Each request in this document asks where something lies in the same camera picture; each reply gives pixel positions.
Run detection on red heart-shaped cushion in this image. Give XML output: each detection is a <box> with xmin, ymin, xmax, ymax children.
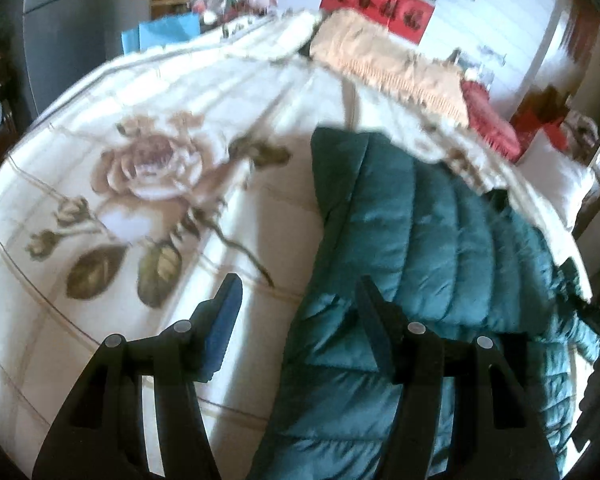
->
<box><xmin>460</xmin><ymin>80</ymin><xmax>523</xmax><ymax>163</ymax></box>

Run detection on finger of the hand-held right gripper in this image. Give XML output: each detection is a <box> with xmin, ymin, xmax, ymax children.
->
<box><xmin>575</xmin><ymin>300</ymin><xmax>600</xmax><ymax>346</ymax></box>

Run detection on beige fringed pillow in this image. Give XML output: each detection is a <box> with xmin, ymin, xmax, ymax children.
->
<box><xmin>310</xmin><ymin>10</ymin><xmax>471</xmax><ymax>128</ymax></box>

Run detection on light blue bag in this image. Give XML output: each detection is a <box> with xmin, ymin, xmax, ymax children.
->
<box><xmin>121</xmin><ymin>14</ymin><xmax>201</xmax><ymax>55</ymax></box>

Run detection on cream floral bedspread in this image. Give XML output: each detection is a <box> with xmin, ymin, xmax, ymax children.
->
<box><xmin>0</xmin><ymin>10</ymin><xmax>596</xmax><ymax>480</ymax></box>

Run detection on grey refrigerator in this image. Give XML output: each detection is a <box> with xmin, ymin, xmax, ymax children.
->
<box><xmin>22</xmin><ymin>0</ymin><xmax>156</xmax><ymax>116</ymax></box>

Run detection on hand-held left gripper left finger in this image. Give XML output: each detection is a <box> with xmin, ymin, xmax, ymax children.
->
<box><xmin>32</xmin><ymin>272</ymin><xmax>243</xmax><ymax>480</ymax></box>

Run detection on red wall banner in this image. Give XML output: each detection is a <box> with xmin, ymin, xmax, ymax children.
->
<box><xmin>320</xmin><ymin>0</ymin><xmax>436</xmax><ymax>46</ymax></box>

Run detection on red bag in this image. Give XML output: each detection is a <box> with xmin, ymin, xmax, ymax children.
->
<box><xmin>512</xmin><ymin>85</ymin><xmax>573</xmax><ymax>153</ymax></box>

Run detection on dark green quilted down jacket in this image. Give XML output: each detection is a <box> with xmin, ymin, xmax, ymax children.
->
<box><xmin>247</xmin><ymin>127</ymin><xmax>600</xmax><ymax>480</ymax></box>

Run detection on white square pillow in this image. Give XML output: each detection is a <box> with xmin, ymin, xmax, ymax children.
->
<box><xmin>515</xmin><ymin>132</ymin><xmax>596</xmax><ymax>231</ymax></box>

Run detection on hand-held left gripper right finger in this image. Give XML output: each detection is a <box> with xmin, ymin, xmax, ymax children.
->
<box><xmin>355</xmin><ymin>276</ymin><xmax>563</xmax><ymax>480</ymax></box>

